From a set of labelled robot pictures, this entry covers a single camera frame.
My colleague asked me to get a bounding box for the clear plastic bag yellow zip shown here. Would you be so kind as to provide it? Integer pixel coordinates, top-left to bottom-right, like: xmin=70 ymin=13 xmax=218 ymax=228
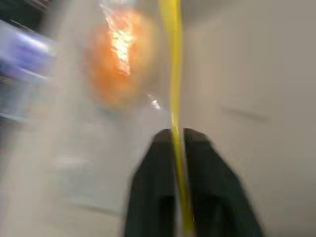
xmin=46 ymin=0 xmax=196 ymax=237

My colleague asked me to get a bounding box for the purple tissue pack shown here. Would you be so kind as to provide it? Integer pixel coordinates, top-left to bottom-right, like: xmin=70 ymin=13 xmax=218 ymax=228
xmin=0 ymin=19 xmax=59 ymax=83

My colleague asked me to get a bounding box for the orange checkered bun snack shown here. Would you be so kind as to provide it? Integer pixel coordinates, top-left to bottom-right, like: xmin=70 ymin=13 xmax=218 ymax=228
xmin=85 ymin=8 xmax=155 ymax=111

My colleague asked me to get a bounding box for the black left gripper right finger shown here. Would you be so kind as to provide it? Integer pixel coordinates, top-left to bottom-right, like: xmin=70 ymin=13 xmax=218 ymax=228
xmin=183 ymin=127 xmax=267 ymax=237

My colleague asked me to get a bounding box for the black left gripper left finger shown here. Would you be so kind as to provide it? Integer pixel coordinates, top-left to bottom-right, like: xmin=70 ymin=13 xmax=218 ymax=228
xmin=125 ymin=128 xmax=179 ymax=237

